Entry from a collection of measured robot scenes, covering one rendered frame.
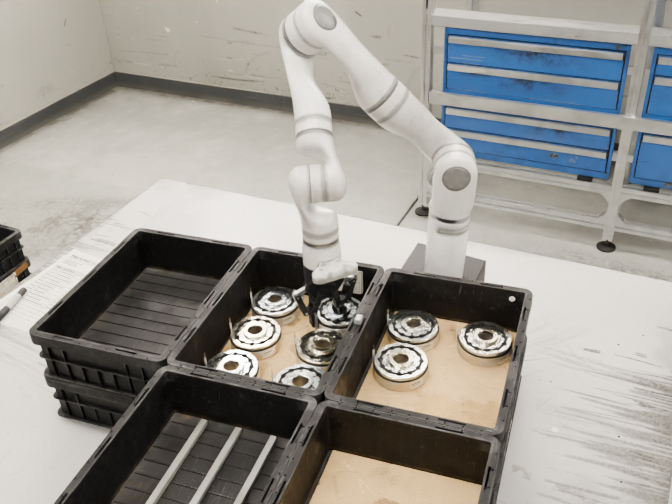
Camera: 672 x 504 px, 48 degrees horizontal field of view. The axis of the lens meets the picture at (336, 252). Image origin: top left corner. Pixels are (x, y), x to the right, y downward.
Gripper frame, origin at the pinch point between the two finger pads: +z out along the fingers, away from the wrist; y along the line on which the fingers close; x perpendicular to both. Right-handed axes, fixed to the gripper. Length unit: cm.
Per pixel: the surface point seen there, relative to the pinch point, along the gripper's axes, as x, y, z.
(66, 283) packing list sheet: -63, 47, 16
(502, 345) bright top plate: 24.2, -26.5, -0.2
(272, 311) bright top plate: -6.8, 9.1, -0.2
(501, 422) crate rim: 46.0, -10.2, -7.5
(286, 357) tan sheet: 4.9, 10.9, 2.6
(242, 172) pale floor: -233, -52, 86
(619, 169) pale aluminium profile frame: -87, -166, 48
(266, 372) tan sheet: 7.1, 15.9, 2.6
